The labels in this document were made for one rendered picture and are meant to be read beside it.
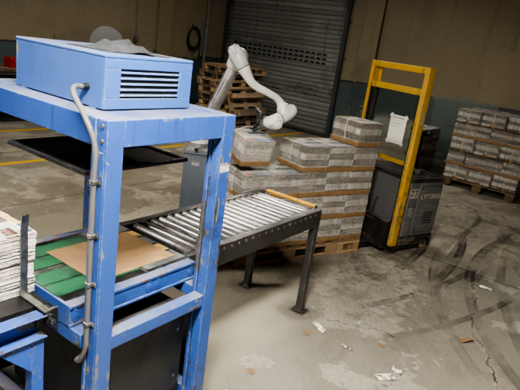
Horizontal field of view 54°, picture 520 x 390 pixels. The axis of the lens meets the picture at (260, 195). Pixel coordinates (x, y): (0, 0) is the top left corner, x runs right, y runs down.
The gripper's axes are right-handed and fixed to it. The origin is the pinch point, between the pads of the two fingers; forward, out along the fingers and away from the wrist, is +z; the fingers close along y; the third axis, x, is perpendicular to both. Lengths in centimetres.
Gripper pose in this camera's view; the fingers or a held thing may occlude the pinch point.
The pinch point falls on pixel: (250, 118)
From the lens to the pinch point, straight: 426.8
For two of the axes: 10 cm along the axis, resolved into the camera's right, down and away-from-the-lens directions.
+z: -5.4, -2.4, 8.1
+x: 8.3, -0.3, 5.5
